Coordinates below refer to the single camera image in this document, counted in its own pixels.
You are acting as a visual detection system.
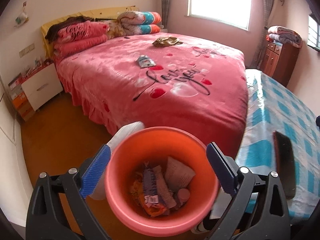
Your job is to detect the pink love you bedspread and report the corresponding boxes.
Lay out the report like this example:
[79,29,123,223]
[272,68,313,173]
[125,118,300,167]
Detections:
[56,34,248,157]

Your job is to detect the yellow snack bag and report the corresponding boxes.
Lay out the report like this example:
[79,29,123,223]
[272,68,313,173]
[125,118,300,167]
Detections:
[130,179,169,218]

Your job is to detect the white Magicday yogurt pouch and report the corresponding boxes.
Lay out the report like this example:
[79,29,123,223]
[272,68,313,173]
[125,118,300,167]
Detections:
[143,165,177,209]

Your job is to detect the brown wooden cabinet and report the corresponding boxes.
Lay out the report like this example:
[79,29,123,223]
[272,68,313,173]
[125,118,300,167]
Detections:
[260,41,300,87]

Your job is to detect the blue checkered tablecloth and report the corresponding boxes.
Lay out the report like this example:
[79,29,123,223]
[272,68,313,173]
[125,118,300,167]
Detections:
[236,69,319,224]

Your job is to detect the wall mounted black television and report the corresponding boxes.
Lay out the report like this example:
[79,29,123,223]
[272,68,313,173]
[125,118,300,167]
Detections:
[307,14,320,52]

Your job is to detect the folded blanket on cabinet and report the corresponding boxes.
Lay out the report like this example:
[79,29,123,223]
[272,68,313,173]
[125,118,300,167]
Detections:
[267,25,303,49]

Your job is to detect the rolled colourful quilt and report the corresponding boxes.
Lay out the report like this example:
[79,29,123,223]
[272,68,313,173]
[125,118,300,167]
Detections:
[117,11,162,36]

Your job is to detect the grey wet wipes pack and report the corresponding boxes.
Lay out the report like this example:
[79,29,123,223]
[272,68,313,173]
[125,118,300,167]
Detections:
[165,157,196,192]

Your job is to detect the small silver wrapper on bed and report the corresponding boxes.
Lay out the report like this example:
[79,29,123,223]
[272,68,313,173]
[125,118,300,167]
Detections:
[137,55,156,68]

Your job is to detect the bright window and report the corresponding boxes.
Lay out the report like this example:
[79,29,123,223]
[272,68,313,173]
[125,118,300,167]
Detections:
[188,0,252,31]

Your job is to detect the black smartphone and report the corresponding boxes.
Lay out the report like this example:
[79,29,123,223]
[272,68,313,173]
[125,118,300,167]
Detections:
[273,131,296,199]

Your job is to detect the pink folded pillows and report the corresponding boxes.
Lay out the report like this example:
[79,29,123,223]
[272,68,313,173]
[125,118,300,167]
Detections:
[53,21,109,59]

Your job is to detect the olive cloth on bed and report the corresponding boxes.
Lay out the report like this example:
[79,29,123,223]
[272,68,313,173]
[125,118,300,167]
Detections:
[152,36,183,48]

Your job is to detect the yellow headboard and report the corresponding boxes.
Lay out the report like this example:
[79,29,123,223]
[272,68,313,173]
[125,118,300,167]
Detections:
[41,5,139,58]

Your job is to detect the white bedside table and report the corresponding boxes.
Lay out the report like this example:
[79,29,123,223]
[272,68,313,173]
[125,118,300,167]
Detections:
[22,63,63,111]

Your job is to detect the orange plastic trash bin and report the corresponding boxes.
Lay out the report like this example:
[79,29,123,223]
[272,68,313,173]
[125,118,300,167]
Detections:
[105,127,219,237]

